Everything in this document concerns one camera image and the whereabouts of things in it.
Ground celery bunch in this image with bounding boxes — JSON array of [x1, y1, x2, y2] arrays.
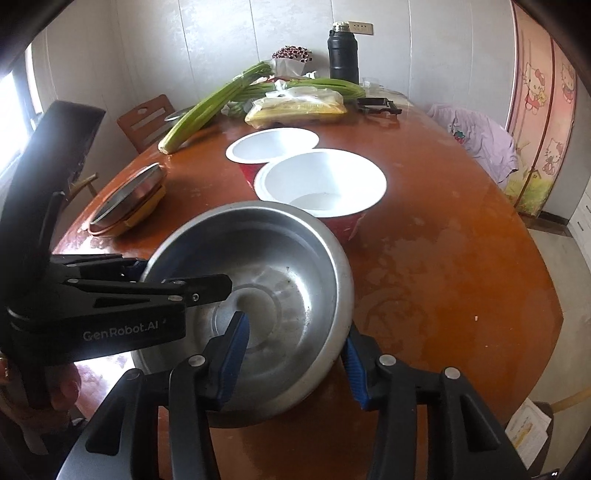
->
[[157, 61, 273, 155], [232, 78, 366, 102]]

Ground steel bowl at rear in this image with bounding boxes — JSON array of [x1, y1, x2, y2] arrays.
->
[[164, 107, 191, 123]]

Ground red paper bowl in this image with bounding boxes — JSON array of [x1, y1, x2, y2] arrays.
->
[[225, 127, 320, 187], [253, 148, 388, 243]]

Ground black thermos bottle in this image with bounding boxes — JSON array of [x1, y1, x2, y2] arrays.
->
[[328, 22, 359, 84]]

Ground steel round pan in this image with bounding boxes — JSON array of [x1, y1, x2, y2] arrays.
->
[[89, 163, 166, 232]]

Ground brown slatted wooden chair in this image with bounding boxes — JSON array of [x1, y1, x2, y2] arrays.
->
[[117, 94, 174, 153]]

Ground white shelf cabinet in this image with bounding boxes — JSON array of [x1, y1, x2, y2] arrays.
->
[[568, 180, 591, 269]]

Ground pink cartoon door curtain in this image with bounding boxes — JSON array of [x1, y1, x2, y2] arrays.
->
[[505, 5, 577, 217]]

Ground bagged yellow noodles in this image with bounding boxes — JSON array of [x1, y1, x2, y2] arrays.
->
[[245, 89, 348, 130]]

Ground steel mixing bowl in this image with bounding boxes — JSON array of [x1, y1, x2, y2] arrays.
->
[[131, 201, 353, 428]]

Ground black folding stand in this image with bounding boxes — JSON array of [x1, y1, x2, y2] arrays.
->
[[356, 97, 402, 116]]

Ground pink cloth on chair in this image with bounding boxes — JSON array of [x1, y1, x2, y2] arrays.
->
[[428, 104, 519, 189]]

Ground window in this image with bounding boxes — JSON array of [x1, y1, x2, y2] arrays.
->
[[1, 45, 43, 182]]

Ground celery bunch rear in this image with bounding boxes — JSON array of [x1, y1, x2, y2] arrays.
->
[[232, 78, 366, 102]]

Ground wall power outlet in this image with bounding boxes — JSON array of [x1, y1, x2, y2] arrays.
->
[[349, 21, 374, 36]]

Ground yellow shell-shaped plate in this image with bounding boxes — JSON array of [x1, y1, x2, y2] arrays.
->
[[123, 185, 166, 229]]

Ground person left hand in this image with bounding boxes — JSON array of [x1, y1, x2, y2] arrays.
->
[[1, 355, 81, 455]]

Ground terracotta bear-shaped plate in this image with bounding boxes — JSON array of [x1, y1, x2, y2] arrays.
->
[[87, 184, 168, 238]]

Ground celery bunch front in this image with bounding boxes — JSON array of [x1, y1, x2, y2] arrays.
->
[[157, 61, 273, 155]]

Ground dried flower bouquet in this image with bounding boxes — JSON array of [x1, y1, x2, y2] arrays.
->
[[271, 45, 314, 77]]

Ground curved light wooden chair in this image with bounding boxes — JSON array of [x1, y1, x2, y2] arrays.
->
[[65, 173, 99, 203]]

